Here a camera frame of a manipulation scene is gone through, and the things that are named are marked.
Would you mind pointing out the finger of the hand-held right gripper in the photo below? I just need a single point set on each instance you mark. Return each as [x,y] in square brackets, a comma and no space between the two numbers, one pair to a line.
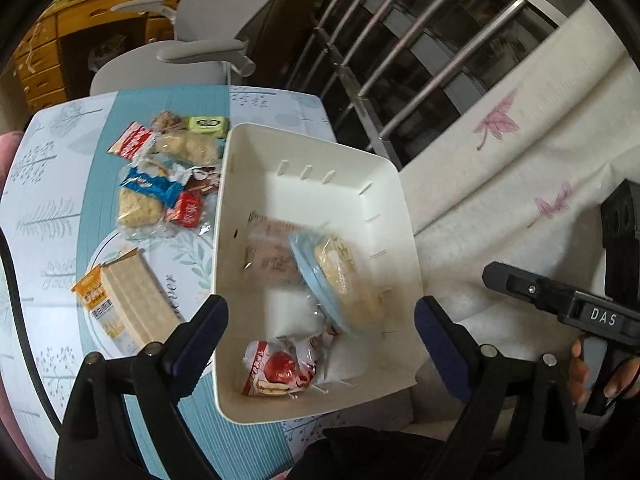
[520,285]

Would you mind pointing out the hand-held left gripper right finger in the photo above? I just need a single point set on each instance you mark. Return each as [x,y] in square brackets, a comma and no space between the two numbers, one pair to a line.
[442,345]

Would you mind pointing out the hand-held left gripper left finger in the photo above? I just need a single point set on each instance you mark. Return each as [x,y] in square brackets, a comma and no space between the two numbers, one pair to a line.
[197,345]

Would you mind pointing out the orange wafer packet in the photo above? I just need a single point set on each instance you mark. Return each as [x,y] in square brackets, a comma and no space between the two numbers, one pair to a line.
[132,300]

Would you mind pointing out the red white round packet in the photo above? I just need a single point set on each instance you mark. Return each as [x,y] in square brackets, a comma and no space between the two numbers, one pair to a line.
[280,367]

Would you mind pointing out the brown translucent packet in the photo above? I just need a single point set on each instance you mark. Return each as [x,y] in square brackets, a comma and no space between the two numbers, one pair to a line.
[272,255]

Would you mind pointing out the blue rim cake packet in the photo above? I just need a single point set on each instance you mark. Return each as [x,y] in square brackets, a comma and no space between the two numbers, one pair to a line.
[340,280]

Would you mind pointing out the small red packet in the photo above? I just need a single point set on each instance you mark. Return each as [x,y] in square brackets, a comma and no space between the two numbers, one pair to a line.
[185,210]

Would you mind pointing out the blue label cracker packet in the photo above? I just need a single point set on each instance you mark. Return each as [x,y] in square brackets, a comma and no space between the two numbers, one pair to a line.
[142,200]

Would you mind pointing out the white plastic bin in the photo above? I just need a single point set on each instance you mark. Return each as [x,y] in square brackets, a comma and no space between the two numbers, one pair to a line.
[320,180]

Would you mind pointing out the red white striped packet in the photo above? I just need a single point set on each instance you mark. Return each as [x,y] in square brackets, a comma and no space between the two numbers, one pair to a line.
[132,141]

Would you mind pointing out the person's right hand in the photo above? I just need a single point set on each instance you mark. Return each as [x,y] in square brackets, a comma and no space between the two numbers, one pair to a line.
[576,370]

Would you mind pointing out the white butterfly blanket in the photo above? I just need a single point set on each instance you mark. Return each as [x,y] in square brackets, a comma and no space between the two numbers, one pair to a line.
[525,150]

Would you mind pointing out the brown chocolate packet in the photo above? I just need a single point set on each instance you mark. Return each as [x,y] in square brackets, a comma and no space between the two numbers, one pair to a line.
[205,180]

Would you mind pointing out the clear rice cracker packet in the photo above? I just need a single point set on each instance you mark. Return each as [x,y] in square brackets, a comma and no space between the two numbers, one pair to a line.
[185,146]

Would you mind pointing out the green packet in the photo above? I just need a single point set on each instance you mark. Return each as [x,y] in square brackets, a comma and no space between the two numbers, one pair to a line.
[207,124]

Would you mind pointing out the brown crumbly snack packet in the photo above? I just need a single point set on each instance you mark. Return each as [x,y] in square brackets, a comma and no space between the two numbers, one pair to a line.
[165,121]

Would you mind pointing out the metal railing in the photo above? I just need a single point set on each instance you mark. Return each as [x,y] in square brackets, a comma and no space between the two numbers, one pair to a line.
[400,50]

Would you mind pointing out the pink cloth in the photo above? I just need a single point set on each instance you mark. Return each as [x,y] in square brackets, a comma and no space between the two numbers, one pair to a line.
[7,155]

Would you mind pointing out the grey office chair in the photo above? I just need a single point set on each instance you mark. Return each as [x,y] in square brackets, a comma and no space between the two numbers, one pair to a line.
[210,20]

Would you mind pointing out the wooden drawer desk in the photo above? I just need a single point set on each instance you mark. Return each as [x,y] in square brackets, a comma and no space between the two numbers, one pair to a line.
[65,30]

